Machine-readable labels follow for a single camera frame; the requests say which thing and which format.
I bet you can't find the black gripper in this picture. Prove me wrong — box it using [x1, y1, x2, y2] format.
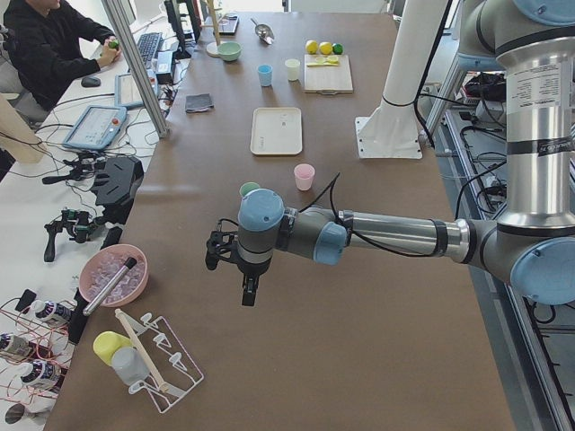
[236, 253, 272, 306]

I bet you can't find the pink cup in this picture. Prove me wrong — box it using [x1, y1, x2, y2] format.
[294, 163, 315, 191]

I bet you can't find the pale yellow cup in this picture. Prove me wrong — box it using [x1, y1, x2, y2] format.
[284, 58, 301, 82]

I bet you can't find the beige rabbit tray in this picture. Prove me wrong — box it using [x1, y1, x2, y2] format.
[250, 107, 303, 156]

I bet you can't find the green cup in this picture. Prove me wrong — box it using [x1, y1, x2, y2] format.
[239, 181, 261, 198]

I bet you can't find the metal tube black tip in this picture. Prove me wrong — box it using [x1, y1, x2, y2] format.
[83, 257, 137, 316]

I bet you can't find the clear plastic cup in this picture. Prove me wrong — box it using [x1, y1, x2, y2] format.
[111, 347, 150, 385]

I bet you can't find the pink bowl with ice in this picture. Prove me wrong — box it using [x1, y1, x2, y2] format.
[78, 243, 150, 308]

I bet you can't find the yellow upside-down cup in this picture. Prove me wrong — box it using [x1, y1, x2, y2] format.
[93, 331, 133, 366]

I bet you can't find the grey folded cloth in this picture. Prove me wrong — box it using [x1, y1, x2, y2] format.
[185, 93, 214, 113]

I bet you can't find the blue cup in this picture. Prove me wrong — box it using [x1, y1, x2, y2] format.
[257, 65, 273, 87]

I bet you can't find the blue teach pendant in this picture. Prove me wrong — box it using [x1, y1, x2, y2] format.
[62, 105, 127, 151]
[114, 69, 161, 110]

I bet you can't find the wooden cutting board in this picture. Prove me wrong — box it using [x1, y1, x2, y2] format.
[304, 54, 353, 94]

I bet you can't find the mint green bowl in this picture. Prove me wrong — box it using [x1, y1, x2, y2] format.
[217, 41, 242, 62]

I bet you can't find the yellow plastic knife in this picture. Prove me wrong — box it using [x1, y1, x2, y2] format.
[305, 62, 340, 67]

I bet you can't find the wooden mug tree stand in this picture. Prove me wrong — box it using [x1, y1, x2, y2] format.
[202, 0, 222, 57]

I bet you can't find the whole yellow lemon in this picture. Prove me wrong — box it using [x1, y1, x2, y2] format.
[305, 40, 318, 55]
[318, 41, 332, 55]

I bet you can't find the green lime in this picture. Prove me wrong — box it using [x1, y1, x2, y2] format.
[332, 43, 344, 55]

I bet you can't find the metal scoop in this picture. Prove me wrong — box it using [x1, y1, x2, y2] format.
[251, 18, 275, 45]

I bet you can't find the black keyboard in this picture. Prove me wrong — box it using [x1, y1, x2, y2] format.
[137, 32, 163, 64]

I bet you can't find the seated person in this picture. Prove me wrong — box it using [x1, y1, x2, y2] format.
[4, 0, 120, 111]

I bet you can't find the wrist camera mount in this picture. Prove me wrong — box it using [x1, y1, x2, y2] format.
[205, 218, 239, 270]

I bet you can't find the white wire rack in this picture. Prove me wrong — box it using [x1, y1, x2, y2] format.
[115, 308, 205, 414]

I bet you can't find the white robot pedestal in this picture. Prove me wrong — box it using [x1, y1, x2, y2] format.
[356, 0, 451, 159]

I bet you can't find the aluminium frame post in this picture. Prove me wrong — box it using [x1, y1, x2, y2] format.
[102, 0, 169, 138]

